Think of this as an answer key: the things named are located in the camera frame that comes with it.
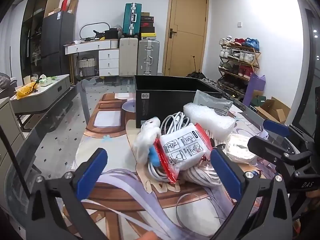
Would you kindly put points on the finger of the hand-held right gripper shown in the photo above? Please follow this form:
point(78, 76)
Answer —
point(262, 146)
point(276, 127)

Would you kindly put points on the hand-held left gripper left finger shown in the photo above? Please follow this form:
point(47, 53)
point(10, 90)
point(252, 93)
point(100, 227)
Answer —
point(92, 172)

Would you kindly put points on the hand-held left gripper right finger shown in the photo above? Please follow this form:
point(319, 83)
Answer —
point(225, 175)

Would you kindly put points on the red edged white packet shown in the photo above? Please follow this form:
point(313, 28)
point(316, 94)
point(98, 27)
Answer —
point(182, 150)

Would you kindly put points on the black storage box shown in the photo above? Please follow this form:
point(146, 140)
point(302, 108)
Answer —
point(150, 100)

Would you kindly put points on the open cardboard box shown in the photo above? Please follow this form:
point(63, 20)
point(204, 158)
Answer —
point(275, 110)

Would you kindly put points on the green box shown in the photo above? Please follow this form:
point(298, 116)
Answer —
point(258, 102)

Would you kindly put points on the printed desk mat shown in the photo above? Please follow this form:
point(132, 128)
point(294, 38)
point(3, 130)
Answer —
point(120, 200)

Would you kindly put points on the purple bag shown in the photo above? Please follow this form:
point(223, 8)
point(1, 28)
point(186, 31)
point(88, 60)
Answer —
point(253, 90)

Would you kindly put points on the white bubble wrap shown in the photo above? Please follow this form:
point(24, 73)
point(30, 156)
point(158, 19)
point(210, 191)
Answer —
point(212, 120)

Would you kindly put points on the grey foil packet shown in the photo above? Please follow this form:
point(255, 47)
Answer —
point(212, 102)

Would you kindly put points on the wooden shoe rack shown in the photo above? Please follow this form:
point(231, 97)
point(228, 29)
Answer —
point(256, 57)

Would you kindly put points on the pile of loose sneakers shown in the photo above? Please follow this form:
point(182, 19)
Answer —
point(210, 80)

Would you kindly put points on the rows of shoes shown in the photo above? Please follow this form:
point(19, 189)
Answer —
point(237, 55)

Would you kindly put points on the grey coffee table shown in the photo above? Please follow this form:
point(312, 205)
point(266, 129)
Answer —
point(45, 97)

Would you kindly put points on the grey side cabinet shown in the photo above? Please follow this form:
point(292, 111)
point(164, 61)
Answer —
point(10, 130)

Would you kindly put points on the black umbrella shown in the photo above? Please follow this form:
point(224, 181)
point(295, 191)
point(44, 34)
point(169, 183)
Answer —
point(196, 74)

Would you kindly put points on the green white tissue pack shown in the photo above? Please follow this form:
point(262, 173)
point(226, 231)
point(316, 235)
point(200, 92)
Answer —
point(47, 80)

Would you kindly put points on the woven laundry basket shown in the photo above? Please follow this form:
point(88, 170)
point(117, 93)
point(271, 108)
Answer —
point(86, 67)

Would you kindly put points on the yellow bag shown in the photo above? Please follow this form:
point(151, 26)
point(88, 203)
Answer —
point(25, 90)

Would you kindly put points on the small white box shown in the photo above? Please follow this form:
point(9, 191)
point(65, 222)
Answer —
point(28, 80)

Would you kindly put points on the white dresser desk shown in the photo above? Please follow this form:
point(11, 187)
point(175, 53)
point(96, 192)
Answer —
point(107, 60)

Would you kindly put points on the beige suitcase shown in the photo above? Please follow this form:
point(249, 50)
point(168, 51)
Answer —
point(128, 57)

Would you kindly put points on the silver suitcase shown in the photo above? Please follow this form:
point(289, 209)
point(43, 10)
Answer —
point(148, 57)

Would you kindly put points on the black refrigerator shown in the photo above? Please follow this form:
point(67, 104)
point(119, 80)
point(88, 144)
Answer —
point(56, 40)

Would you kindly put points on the black bag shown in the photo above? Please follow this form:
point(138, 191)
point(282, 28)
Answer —
point(111, 34)

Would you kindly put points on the wooden door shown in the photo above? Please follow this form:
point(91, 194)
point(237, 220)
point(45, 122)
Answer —
point(185, 17)

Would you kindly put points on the oval mirror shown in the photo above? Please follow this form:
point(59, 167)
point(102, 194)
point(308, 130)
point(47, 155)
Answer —
point(86, 28)

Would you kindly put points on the grey plush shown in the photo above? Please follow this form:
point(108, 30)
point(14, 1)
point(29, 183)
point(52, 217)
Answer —
point(117, 28)

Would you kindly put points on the yellow black shoe box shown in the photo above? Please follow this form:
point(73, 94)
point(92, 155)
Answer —
point(147, 36)

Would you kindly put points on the dark shelf cabinet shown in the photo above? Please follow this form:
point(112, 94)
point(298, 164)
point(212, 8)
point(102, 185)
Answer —
point(30, 30)

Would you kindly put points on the teal suitcase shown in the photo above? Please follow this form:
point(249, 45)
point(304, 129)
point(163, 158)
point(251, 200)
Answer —
point(131, 20)

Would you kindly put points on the red black shoe box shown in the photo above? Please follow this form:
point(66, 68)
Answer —
point(147, 24)

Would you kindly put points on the small brown box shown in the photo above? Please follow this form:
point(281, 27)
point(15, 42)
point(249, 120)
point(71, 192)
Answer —
point(145, 14)

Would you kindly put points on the brown cardboard box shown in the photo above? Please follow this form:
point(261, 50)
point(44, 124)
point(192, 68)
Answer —
point(73, 5)

